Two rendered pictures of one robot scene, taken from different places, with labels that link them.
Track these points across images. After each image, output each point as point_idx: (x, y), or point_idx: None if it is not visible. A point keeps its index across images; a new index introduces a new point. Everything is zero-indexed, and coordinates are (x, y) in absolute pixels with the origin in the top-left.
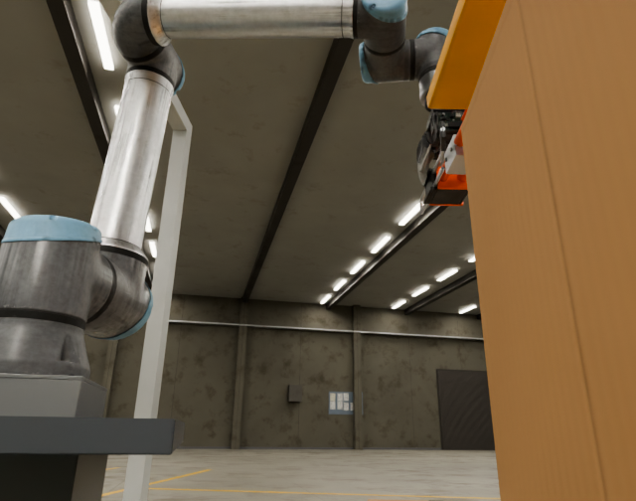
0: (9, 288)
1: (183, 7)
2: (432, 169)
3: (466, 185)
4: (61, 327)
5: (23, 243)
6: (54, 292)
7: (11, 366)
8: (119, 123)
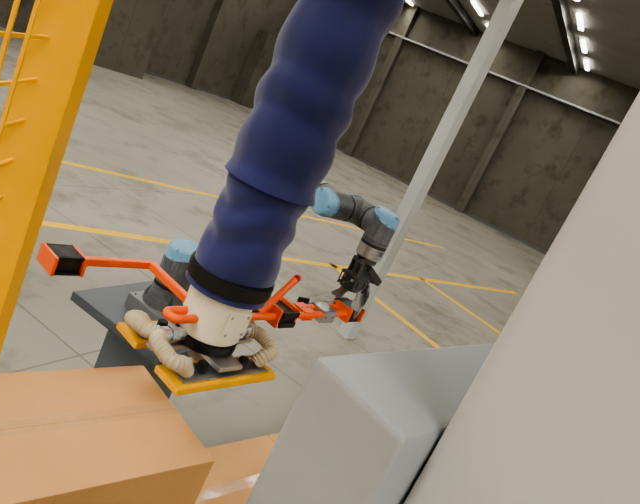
0: None
1: None
2: (336, 299)
3: (343, 319)
4: (171, 294)
5: (166, 257)
6: None
7: (151, 304)
8: None
